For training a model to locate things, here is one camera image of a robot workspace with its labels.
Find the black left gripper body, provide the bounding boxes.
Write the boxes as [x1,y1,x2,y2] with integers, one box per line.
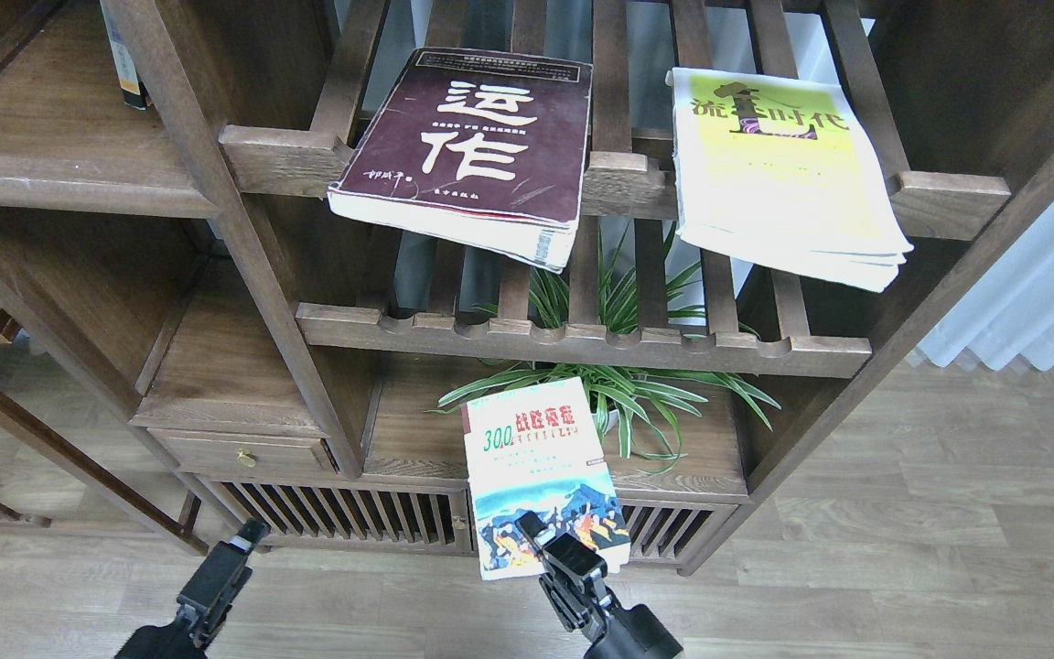
[115,547,253,658]

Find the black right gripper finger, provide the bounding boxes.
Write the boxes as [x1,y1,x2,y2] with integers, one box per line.
[515,513,608,581]

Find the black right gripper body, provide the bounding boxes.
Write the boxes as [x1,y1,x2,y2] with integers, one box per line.
[539,571,684,658]

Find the small colourful cover book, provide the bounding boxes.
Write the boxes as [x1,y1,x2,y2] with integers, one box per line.
[463,377,631,581]

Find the yellow green cover book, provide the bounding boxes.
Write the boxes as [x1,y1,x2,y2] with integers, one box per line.
[668,67,912,293]

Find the white plant pot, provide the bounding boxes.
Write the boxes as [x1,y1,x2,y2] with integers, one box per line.
[599,408,619,435]

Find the wooden furniture at left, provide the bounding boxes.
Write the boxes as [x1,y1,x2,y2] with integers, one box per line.
[0,306,208,555]

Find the green spider plant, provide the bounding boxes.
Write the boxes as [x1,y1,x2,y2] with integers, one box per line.
[428,230,782,474]

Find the dark wooden bookshelf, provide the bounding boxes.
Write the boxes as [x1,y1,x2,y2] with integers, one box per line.
[0,1,1054,576]

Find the maroon book white characters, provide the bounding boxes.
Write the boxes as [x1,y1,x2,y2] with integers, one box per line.
[328,49,593,274]

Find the upright book top left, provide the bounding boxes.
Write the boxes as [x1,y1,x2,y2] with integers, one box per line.
[100,1,152,110]

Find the white curtain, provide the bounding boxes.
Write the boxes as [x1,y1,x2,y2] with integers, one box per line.
[915,201,1054,371]

